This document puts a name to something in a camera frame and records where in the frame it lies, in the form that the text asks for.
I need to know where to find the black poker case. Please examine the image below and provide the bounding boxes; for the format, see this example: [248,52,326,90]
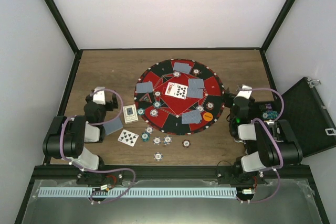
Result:
[241,77,336,163]

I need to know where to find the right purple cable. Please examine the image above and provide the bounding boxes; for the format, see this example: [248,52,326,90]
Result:
[236,87,286,205]

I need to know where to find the brown poker chip stack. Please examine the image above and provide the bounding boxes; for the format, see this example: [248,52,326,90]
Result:
[182,140,190,148]

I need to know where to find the green chip row in case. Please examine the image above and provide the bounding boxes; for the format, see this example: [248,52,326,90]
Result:
[262,111,279,120]

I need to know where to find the round red black poker mat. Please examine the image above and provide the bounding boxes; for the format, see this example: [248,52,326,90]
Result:
[134,59,225,135]

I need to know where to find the brown hundred poker chip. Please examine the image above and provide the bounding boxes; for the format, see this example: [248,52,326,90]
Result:
[206,102,214,110]

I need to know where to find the orange big blind button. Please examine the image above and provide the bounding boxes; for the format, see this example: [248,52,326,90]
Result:
[203,112,213,122]

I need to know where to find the triangular all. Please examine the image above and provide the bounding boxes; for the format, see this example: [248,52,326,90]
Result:
[139,93,152,103]

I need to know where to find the blue backed card deck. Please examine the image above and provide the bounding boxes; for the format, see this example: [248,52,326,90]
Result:
[103,117,123,136]

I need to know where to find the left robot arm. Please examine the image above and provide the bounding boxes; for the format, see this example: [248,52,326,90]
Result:
[43,87,122,184]

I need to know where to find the green poker chip stack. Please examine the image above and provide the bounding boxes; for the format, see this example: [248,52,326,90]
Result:
[141,132,150,142]

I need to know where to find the dealt blue backed card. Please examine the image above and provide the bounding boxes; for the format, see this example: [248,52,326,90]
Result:
[136,82,153,93]

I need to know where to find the dark chips in case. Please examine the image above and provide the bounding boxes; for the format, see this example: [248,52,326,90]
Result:
[259,103,273,111]

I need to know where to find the light blue slotted cable duct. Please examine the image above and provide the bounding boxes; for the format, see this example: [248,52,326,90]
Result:
[38,187,237,199]

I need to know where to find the purple cable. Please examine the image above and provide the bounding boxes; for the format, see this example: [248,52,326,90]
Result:
[236,87,286,205]
[59,89,136,206]

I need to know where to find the face up king card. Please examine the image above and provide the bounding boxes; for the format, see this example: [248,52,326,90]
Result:
[165,82,176,97]

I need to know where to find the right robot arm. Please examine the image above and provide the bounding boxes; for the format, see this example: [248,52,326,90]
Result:
[223,85,303,184]

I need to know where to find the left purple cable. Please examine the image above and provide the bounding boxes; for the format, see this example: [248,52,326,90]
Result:
[59,89,136,206]

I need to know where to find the face up spades card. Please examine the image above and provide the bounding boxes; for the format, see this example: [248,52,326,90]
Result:
[173,84,188,100]

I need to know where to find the face up clubs card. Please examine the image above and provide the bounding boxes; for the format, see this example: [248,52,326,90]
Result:
[118,130,139,147]

